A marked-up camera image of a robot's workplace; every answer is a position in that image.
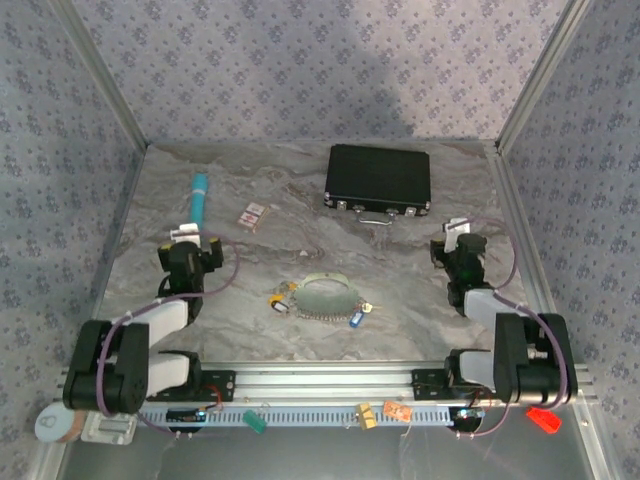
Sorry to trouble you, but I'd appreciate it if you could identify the yellow key tag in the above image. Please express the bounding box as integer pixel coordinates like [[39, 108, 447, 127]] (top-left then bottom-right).
[[354, 401, 379, 431]]

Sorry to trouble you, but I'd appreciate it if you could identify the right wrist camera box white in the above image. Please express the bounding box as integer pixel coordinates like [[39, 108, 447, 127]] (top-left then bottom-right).
[[443, 217, 472, 252]]

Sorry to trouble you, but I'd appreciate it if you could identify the left circuit board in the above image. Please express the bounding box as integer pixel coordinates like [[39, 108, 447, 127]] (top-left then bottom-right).
[[165, 406, 209, 424]]

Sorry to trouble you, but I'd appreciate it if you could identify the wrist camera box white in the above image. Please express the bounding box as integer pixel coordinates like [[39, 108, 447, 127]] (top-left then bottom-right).
[[169, 222, 202, 248], [443, 217, 472, 252]]

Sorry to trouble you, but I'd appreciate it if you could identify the teal plastic tube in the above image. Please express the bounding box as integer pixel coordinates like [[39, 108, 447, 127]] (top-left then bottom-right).
[[189, 172, 211, 224]]

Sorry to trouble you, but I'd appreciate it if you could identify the red plastic block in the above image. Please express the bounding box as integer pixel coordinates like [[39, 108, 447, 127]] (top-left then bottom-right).
[[524, 406, 563, 435]]

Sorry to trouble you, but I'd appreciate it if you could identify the grey slotted cable duct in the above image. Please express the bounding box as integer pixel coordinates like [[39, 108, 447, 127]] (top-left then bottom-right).
[[133, 403, 482, 429]]

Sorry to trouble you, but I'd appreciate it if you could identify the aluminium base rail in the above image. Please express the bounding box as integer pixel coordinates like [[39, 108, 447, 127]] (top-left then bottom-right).
[[54, 360, 599, 404]]

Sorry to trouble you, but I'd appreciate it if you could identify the large metal keyring with keys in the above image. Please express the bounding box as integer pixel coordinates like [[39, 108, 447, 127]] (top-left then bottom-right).
[[273, 271, 362, 324]]

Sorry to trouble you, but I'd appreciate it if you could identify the key with blue tag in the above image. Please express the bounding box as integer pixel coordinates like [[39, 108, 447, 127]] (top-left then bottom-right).
[[347, 301, 382, 330]]

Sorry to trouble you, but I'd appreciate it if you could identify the orange key tag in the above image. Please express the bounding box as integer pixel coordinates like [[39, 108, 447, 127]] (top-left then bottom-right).
[[382, 399, 415, 423]]

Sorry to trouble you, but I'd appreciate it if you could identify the tape roll with white cap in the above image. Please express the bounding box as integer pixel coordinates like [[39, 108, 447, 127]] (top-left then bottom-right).
[[34, 405, 87, 444]]

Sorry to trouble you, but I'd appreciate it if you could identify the small red white matchbox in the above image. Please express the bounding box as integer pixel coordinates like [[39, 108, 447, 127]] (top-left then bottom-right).
[[236, 200, 272, 233]]

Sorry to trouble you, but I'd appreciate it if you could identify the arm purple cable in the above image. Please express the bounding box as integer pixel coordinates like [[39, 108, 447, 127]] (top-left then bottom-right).
[[96, 229, 242, 439], [455, 216, 572, 440]]

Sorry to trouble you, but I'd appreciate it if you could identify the aluminium frame post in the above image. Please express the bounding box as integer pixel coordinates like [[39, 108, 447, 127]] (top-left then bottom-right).
[[49, 0, 151, 152], [493, 0, 594, 157]]

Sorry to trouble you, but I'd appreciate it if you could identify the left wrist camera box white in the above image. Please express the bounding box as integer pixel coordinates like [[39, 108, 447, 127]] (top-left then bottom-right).
[[169, 222, 202, 248]]

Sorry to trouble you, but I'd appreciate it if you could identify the aluminium side rail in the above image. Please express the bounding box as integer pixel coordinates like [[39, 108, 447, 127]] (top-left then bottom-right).
[[79, 144, 150, 364], [485, 143, 574, 364]]

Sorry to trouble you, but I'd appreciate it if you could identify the black case with metal handle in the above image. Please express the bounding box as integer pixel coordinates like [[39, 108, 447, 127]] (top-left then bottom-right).
[[323, 143, 433, 228]]

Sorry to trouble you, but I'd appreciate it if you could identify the green key tag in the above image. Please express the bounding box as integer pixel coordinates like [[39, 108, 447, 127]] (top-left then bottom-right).
[[241, 409, 268, 434]]

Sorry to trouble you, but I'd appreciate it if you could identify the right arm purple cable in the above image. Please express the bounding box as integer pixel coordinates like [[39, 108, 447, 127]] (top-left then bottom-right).
[[455, 216, 572, 440]]

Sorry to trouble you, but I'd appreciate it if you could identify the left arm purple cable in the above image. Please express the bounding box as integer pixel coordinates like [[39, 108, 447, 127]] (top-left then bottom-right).
[[96, 229, 242, 439]]

